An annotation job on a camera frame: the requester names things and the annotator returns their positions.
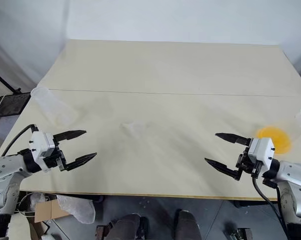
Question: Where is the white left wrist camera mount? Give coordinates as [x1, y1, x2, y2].
[29, 130, 57, 174]

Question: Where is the dark rounded shape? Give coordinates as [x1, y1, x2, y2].
[107, 212, 150, 240]
[174, 209, 202, 240]

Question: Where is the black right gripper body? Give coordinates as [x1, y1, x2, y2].
[235, 146, 265, 180]

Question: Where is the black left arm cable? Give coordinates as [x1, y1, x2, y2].
[1, 123, 39, 157]

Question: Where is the large clear conical flask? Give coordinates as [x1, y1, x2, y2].
[255, 103, 301, 155]

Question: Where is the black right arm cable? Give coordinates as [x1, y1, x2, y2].
[251, 173, 291, 240]

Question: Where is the clear plastic bag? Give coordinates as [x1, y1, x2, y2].
[55, 194, 97, 225]

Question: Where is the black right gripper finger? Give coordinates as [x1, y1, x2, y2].
[204, 157, 244, 182]
[214, 132, 253, 148]

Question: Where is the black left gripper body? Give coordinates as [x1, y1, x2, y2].
[42, 136, 68, 173]

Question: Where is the clear plastic cylinder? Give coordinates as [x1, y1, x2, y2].
[30, 86, 80, 127]

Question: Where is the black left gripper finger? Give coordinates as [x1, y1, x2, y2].
[52, 129, 88, 149]
[58, 152, 98, 173]

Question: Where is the crumpled clear plastic wrap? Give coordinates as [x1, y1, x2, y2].
[27, 191, 48, 210]

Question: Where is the brown cardboard piece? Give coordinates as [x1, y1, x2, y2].
[34, 199, 72, 224]

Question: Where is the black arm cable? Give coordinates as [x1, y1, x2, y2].
[1, 123, 39, 157]
[251, 173, 291, 240]

